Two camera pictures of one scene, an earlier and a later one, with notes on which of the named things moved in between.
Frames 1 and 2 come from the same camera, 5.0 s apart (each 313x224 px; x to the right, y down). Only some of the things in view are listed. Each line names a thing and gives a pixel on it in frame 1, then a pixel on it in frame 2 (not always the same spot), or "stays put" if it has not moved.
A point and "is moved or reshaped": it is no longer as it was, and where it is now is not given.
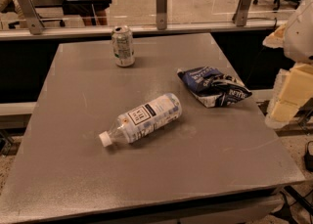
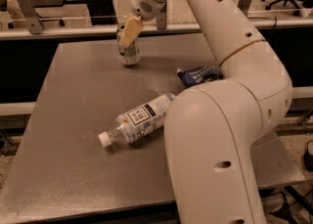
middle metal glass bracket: x=161 y=7 stays put
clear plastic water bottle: x=143 y=119 stays put
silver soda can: x=122 y=46 is moved or reshaped
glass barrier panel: x=69 y=1 stays put
